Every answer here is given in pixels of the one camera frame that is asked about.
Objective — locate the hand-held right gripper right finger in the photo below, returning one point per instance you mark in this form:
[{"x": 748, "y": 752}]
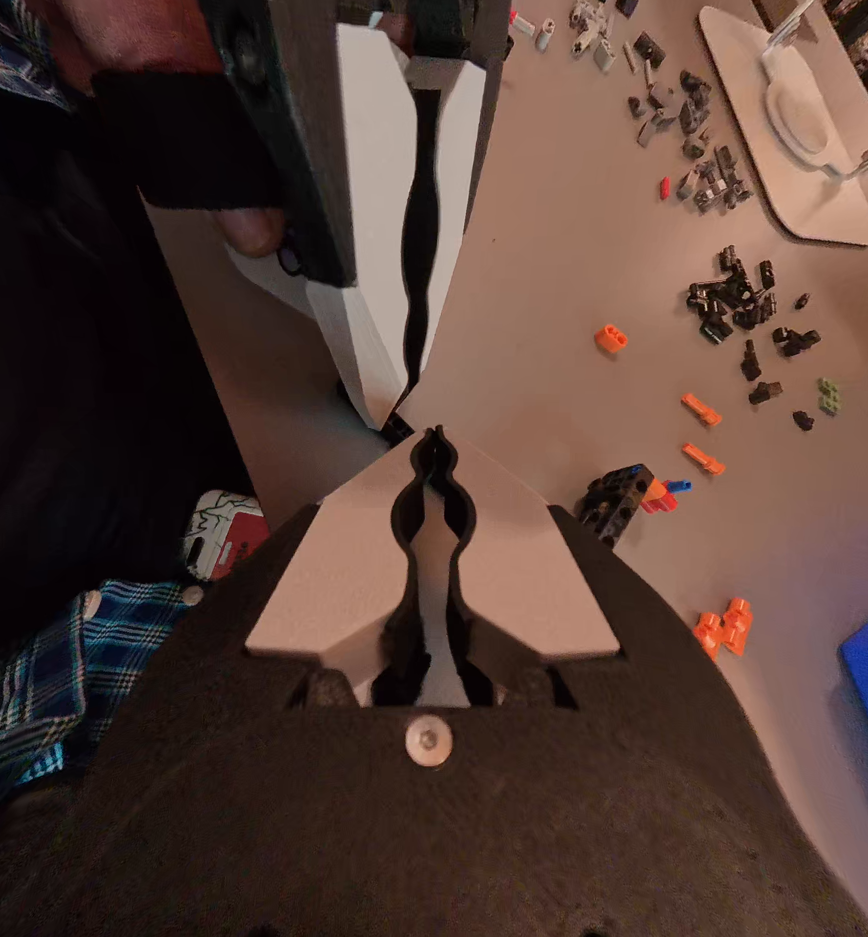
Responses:
[{"x": 536, "y": 585}]

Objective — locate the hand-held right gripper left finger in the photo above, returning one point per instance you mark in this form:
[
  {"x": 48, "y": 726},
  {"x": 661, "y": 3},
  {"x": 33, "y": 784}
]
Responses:
[{"x": 324, "y": 585}]

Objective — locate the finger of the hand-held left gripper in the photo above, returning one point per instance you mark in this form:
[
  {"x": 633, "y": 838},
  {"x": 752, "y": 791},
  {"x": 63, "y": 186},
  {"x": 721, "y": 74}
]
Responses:
[
  {"x": 372, "y": 183},
  {"x": 452, "y": 161}
]

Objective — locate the black lego beam assembly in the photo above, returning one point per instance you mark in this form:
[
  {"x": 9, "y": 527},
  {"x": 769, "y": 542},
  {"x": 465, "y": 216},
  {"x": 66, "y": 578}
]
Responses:
[{"x": 617, "y": 498}]

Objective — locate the black lego axle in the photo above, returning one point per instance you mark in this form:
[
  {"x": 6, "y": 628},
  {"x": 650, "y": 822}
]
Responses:
[{"x": 398, "y": 430}]

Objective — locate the orange lego hinge brick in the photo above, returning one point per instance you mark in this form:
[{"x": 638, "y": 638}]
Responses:
[
  {"x": 708, "y": 633},
  {"x": 736, "y": 626}
]

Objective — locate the pile of light grey lego pieces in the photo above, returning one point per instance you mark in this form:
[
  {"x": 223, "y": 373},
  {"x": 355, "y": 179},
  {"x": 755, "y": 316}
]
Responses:
[{"x": 602, "y": 51}]

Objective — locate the orange lego pin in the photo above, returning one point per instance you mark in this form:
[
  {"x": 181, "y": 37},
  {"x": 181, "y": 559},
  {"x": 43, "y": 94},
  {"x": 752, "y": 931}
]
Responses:
[
  {"x": 701, "y": 410},
  {"x": 703, "y": 458}
]

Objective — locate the small orange lego connector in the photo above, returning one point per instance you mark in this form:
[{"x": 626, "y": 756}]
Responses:
[{"x": 610, "y": 340}]

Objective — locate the pile of dark grey lego pieces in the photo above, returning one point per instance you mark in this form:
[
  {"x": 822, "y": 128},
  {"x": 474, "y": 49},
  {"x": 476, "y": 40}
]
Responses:
[{"x": 719, "y": 183}]

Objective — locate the pile of black lego pieces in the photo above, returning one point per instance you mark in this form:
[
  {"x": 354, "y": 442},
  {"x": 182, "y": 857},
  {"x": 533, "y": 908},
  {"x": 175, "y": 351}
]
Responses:
[{"x": 727, "y": 293}]

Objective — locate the pale green lego plate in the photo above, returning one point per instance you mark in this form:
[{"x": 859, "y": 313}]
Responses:
[{"x": 829, "y": 395}]

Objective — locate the person's left hand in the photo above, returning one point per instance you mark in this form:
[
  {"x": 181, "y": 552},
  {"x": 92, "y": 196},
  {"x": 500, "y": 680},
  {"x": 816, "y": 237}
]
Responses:
[{"x": 134, "y": 36}]

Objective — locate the phone in patterned case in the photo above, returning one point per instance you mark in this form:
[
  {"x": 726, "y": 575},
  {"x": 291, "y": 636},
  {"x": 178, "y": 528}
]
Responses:
[{"x": 236, "y": 542}]

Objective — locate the plaid shirt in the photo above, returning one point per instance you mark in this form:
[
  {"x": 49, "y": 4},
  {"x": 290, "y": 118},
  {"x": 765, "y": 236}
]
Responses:
[{"x": 53, "y": 659}]

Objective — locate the white stand base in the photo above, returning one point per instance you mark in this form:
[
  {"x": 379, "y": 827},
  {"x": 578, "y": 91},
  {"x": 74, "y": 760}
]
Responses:
[{"x": 741, "y": 95}]

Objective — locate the dark pants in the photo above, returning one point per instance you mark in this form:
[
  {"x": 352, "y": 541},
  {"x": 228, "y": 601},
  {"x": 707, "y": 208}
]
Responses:
[{"x": 75, "y": 366}]

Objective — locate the clear plastic stand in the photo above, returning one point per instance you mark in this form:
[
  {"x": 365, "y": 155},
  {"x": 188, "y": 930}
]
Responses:
[{"x": 800, "y": 124}]

